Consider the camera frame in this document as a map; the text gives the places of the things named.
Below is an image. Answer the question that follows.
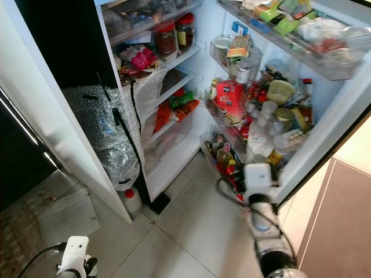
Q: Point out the black fridge foot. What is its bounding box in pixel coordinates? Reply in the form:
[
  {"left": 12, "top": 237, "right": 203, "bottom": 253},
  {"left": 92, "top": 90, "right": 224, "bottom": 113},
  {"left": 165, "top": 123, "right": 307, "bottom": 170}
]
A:
[{"left": 148, "top": 193, "right": 172, "bottom": 215}]

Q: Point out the white fridge cabinet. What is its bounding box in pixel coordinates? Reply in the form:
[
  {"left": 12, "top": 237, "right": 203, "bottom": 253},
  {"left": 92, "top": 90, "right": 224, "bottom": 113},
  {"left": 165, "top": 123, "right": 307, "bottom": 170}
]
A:
[{"left": 29, "top": 0, "right": 232, "bottom": 215}]

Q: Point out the clear fridge door bin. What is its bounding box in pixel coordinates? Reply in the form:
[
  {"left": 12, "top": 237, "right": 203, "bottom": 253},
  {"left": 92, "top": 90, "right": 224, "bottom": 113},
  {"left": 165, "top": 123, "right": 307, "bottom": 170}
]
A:
[
  {"left": 204, "top": 84, "right": 317, "bottom": 166},
  {"left": 210, "top": 34, "right": 264, "bottom": 85},
  {"left": 217, "top": 0, "right": 371, "bottom": 81},
  {"left": 200, "top": 133, "right": 253, "bottom": 204}
]

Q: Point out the plain white fridge door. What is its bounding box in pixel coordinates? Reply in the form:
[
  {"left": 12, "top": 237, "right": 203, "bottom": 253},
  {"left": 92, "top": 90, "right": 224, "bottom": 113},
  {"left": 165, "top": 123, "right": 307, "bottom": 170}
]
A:
[{"left": 0, "top": 0, "right": 133, "bottom": 224}]

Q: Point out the glass fridge shelf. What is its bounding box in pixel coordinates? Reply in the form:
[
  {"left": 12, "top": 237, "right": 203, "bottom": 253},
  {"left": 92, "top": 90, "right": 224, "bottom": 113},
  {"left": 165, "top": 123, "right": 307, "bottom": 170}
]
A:
[
  {"left": 142, "top": 69, "right": 195, "bottom": 99},
  {"left": 128, "top": 43, "right": 203, "bottom": 73}
]

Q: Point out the fridge door with bins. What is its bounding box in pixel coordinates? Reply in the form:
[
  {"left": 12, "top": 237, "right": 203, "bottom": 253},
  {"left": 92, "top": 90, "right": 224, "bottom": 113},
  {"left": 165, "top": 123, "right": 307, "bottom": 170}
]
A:
[{"left": 200, "top": 0, "right": 371, "bottom": 206}]

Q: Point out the patterned floor rug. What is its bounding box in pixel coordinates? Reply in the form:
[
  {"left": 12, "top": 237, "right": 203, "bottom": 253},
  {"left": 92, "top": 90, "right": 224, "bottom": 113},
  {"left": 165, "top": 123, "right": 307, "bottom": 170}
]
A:
[{"left": 0, "top": 197, "right": 47, "bottom": 278}]

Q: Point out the white jug red cap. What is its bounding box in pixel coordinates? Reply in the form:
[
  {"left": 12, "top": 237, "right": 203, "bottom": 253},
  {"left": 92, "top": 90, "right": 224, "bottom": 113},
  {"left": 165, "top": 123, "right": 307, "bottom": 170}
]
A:
[{"left": 123, "top": 188, "right": 144, "bottom": 214}]

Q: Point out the bubble wrap sheet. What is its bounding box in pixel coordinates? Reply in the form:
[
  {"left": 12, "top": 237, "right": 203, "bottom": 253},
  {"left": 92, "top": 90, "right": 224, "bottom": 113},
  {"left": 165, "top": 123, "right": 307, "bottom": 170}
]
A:
[{"left": 61, "top": 72, "right": 174, "bottom": 192}]

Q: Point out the red snack packet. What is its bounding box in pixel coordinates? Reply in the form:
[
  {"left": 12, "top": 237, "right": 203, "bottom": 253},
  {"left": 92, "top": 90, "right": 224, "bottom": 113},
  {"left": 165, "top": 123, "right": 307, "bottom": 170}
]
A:
[{"left": 154, "top": 103, "right": 173, "bottom": 133}]

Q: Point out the yellow oil bottle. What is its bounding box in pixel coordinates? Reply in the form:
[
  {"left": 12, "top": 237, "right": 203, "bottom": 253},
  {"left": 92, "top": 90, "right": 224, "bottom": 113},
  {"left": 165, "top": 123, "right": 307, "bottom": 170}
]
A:
[{"left": 216, "top": 143, "right": 236, "bottom": 174}]

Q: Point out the orange snack packet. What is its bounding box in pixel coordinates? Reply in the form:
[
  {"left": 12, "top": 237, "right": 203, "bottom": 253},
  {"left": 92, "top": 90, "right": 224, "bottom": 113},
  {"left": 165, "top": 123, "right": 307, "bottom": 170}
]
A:
[{"left": 174, "top": 100, "right": 202, "bottom": 121}]

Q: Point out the green snack packet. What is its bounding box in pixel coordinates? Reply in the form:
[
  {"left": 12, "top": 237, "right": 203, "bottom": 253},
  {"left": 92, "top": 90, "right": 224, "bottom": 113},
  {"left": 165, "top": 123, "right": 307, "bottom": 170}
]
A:
[{"left": 170, "top": 90, "right": 195, "bottom": 111}]

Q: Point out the pink wrapped snack bundle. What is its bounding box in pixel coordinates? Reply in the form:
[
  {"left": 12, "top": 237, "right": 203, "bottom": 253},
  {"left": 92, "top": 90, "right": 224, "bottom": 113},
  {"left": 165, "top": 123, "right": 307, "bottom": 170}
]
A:
[{"left": 132, "top": 47, "right": 160, "bottom": 71}]

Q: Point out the yellow lid mustard jar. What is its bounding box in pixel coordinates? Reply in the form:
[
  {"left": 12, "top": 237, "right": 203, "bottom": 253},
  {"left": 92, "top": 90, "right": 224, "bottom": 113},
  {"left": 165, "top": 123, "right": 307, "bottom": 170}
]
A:
[{"left": 209, "top": 79, "right": 219, "bottom": 100}]

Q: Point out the red white food pouch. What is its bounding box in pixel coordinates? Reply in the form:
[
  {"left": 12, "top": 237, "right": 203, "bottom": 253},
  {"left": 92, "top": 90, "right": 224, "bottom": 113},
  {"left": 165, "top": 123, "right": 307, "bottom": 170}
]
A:
[{"left": 216, "top": 79, "right": 249, "bottom": 125}]

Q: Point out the red lid peanut jar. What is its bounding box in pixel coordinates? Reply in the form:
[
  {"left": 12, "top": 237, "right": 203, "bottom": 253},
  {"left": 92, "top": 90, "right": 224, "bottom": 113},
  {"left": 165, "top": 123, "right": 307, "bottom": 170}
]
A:
[{"left": 154, "top": 22, "right": 179, "bottom": 57}]

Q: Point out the brown wooden cabinet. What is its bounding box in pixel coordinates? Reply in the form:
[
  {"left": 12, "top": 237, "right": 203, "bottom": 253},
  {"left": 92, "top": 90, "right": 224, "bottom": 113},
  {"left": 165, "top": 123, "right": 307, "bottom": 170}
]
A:
[{"left": 296, "top": 158, "right": 371, "bottom": 278}]

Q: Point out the red lid brown jar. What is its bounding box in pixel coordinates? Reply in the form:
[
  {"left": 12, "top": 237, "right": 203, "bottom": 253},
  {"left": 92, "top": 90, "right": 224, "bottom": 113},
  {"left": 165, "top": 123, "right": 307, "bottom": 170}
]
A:
[{"left": 177, "top": 13, "right": 197, "bottom": 50}]

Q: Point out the white round lid container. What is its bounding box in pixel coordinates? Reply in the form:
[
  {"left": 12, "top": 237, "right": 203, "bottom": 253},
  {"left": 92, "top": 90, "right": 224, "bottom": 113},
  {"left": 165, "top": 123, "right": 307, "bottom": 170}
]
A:
[{"left": 214, "top": 36, "right": 234, "bottom": 56}]

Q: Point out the jar with pale green lid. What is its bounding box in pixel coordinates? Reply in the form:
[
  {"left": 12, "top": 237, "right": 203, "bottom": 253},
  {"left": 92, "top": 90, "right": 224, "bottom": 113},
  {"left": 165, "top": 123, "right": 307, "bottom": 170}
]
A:
[{"left": 267, "top": 80, "right": 296, "bottom": 105}]

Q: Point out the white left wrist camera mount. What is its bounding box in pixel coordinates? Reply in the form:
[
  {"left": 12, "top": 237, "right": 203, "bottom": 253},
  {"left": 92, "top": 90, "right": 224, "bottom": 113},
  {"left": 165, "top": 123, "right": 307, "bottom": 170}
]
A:
[{"left": 64, "top": 236, "right": 91, "bottom": 276}]

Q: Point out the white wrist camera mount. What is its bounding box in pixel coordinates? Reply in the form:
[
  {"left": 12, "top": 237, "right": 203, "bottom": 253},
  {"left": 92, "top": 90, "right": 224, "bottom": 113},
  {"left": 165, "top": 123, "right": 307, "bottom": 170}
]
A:
[
  {"left": 243, "top": 163, "right": 274, "bottom": 203},
  {"left": 64, "top": 236, "right": 91, "bottom": 276}
]

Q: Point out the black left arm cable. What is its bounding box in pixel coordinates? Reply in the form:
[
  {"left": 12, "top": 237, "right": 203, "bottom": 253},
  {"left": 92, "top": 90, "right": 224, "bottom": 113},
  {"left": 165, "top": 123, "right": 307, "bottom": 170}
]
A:
[{"left": 16, "top": 243, "right": 68, "bottom": 278}]

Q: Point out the thin black strap cable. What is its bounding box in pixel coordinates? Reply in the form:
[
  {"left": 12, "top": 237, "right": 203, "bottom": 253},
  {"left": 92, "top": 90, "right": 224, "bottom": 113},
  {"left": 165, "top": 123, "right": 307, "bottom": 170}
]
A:
[{"left": 96, "top": 72, "right": 146, "bottom": 174}]

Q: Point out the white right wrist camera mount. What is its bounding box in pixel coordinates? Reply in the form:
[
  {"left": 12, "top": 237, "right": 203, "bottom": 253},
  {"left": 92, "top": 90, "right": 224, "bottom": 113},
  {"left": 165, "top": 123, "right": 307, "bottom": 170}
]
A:
[{"left": 243, "top": 163, "right": 274, "bottom": 203}]

